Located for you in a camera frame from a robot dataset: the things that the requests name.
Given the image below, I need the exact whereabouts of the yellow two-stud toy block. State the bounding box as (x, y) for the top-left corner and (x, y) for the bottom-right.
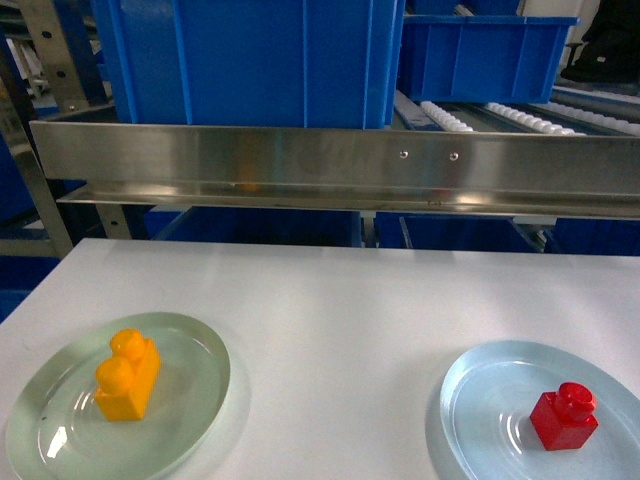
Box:
(94, 328), (161, 422)

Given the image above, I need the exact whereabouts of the red one-stud toy block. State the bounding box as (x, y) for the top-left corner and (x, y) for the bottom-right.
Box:
(529, 382), (599, 451)

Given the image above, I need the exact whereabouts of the large blue bin left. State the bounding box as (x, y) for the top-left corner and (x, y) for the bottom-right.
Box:
(92, 1), (405, 129)

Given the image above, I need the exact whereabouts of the large blue bin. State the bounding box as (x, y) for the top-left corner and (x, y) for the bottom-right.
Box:
(92, 1), (405, 129)
(397, 15), (579, 104)

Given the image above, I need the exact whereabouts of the large blue bin right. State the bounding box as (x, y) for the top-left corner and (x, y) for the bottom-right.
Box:
(397, 15), (579, 104)

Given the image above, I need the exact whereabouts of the pale blue plate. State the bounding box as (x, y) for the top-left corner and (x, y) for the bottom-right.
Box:
(439, 341), (639, 479)

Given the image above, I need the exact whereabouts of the pale green plate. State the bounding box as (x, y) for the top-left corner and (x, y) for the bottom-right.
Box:
(6, 313), (231, 479)

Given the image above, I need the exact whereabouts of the stainless steel rack frame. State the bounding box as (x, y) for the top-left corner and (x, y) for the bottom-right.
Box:
(1, 1), (639, 257)

